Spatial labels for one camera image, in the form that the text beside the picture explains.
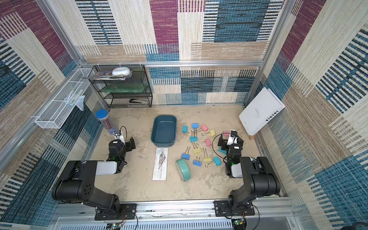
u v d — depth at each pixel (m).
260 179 0.44
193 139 1.00
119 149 0.73
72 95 0.79
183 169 0.76
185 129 1.05
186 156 0.92
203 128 1.05
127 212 0.73
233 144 0.76
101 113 1.11
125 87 1.06
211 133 1.04
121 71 0.89
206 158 0.92
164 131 1.07
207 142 0.99
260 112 0.89
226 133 0.79
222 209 0.73
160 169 0.87
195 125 1.10
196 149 0.95
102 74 0.92
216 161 0.89
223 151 0.85
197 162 0.87
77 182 0.45
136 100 1.11
